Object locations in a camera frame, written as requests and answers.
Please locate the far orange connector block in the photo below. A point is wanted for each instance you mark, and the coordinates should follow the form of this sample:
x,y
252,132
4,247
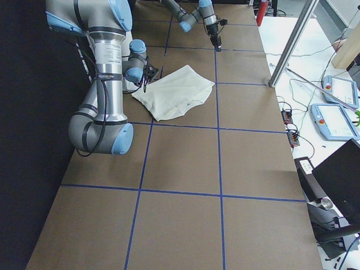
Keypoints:
x,y
287,117

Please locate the near orange connector block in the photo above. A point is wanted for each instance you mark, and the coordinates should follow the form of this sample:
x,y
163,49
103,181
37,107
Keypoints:
x,y
293,137

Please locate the near teach pendant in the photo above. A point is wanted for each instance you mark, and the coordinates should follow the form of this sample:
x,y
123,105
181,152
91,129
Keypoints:
x,y
333,122

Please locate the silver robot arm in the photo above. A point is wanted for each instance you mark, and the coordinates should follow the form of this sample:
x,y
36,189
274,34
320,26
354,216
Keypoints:
x,y
100,125
204,13

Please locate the wooden board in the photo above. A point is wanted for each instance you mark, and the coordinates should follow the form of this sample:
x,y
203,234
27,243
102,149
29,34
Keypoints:
x,y
349,48

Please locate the far teach pendant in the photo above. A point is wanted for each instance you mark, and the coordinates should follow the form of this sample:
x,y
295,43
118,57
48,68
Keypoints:
x,y
343,89

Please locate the red fire extinguisher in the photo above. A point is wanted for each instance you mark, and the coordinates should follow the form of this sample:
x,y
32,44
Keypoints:
x,y
261,12

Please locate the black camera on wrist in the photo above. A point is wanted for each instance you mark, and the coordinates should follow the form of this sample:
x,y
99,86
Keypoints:
x,y
223,22

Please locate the black monitor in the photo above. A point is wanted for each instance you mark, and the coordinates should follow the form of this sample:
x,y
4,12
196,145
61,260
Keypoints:
x,y
338,175

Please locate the cream long-sleeve cat shirt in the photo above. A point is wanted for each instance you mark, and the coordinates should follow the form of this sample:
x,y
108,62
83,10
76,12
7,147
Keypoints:
x,y
175,94

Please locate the black monitor stand base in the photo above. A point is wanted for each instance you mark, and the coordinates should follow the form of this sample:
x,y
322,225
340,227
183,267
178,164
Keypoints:
x,y
334,234

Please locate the teach pendant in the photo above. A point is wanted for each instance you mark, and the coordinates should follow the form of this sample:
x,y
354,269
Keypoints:
x,y
343,89
333,122

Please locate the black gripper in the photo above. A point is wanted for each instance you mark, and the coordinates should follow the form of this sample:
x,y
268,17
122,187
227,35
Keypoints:
x,y
151,71
212,30

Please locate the black box with label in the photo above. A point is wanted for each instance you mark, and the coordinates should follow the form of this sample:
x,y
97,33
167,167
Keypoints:
x,y
311,188

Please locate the orange connector block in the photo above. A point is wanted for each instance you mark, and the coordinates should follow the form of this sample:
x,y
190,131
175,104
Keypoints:
x,y
293,137
287,117

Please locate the aluminium frame post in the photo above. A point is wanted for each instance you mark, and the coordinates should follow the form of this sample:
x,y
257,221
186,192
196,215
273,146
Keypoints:
x,y
295,35

